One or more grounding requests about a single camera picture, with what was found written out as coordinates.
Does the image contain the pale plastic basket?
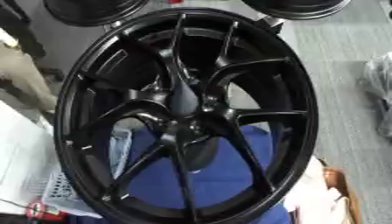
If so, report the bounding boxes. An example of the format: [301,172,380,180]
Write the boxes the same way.
[39,127,135,219]

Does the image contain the white cloth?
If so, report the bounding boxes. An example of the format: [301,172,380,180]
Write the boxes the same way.
[283,157,354,224]

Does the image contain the black round wheel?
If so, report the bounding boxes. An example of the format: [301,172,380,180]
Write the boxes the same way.
[240,0,353,21]
[41,0,151,28]

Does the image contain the black spoked wheel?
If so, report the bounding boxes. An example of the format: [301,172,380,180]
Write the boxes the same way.
[52,7,320,224]

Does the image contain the red and white object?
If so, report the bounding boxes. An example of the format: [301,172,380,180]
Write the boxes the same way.
[23,199,69,223]

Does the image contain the clear plastic bag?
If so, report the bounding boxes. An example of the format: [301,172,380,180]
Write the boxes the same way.
[362,52,392,138]

